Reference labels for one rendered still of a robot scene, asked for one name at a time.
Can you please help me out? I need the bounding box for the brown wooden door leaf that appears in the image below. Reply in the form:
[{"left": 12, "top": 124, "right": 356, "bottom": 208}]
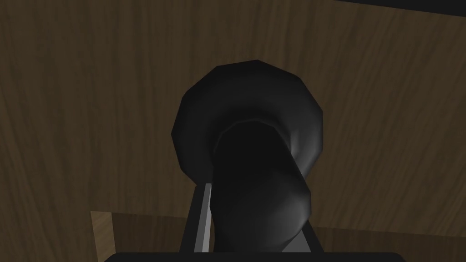
[{"left": 0, "top": 0, "right": 466, "bottom": 262}]

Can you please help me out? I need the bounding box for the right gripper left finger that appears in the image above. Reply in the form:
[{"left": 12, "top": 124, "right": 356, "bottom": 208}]
[{"left": 179, "top": 182, "right": 213, "bottom": 253}]

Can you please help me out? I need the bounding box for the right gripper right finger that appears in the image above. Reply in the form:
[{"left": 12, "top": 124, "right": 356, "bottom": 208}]
[{"left": 282, "top": 220, "right": 324, "bottom": 253}]

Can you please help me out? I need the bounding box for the black door knob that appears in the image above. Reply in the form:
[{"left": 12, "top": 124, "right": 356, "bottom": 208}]
[{"left": 171, "top": 59, "right": 324, "bottom": 253}]

